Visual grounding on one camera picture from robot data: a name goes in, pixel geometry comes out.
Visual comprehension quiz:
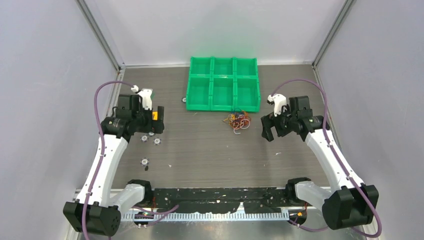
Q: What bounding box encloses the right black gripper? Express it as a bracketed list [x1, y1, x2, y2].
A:
[261, 104, 297, 142]

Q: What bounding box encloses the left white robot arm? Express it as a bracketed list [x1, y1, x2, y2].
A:
[63, 94, 165, 237]

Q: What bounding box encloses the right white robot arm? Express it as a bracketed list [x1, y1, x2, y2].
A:
[261, 94, 379, 230]

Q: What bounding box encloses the yellow triangular plastic piece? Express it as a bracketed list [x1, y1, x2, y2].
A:
[152, 111, 158, 121]

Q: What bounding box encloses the poker chip lower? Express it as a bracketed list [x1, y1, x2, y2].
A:
[140, 158, 149, 166]

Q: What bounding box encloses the green six-compartment bin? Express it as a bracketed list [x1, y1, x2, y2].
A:
[185, 56, 261, 113]

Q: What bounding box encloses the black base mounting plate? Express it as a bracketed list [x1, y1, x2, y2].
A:
[136, 187, 305, 214]

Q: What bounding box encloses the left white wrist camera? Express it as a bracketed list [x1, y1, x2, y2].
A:
[137, 88, 153, 111]

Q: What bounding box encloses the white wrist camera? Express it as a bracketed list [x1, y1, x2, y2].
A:
[267, 93, 287, 117]
[137, 88, 153, 111]

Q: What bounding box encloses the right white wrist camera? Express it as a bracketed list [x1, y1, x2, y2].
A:
[267, 93, 287, 117]

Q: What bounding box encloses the left aluminium corner post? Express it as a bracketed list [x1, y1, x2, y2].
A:
[75, 0, 124, 73]

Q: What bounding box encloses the aluminium corner post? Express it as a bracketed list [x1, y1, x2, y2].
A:
[75, 0, 124, 73]
[311, 0, 356, 70]

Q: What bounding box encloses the slotted white cable duct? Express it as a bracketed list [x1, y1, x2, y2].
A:
[120, 211, 291, 223]

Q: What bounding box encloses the right aluminium corner post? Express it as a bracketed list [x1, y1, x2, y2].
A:
[311, 0, 356, 70]

